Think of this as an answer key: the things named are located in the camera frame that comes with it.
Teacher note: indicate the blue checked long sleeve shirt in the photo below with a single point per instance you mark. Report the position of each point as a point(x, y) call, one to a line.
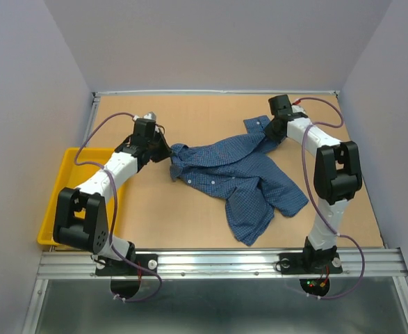
point(239, 171)

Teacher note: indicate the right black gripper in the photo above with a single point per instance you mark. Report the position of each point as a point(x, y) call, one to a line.
point(270, 132)

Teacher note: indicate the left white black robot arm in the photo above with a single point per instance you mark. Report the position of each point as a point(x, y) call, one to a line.
point(85, 215)

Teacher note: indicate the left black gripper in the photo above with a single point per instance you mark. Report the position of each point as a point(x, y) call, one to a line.
point(165, 152)

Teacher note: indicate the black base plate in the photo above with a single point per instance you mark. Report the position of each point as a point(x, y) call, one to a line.
point(109, 267)
point(299, 264)

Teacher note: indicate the aluminium mounting rail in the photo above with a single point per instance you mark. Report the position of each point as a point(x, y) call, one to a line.
point(208, 264)

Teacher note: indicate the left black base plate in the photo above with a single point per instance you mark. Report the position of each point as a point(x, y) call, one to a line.
point(109, 267)

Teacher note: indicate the yellow plastic tray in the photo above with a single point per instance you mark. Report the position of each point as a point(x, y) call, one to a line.
point(71, 175)

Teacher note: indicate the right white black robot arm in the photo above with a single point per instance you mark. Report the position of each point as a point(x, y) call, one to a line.
point(336, 179)

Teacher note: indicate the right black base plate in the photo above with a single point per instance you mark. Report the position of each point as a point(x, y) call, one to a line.
point(299, 264)

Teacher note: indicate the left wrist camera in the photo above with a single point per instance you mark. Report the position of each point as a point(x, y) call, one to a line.
point(150, 116)

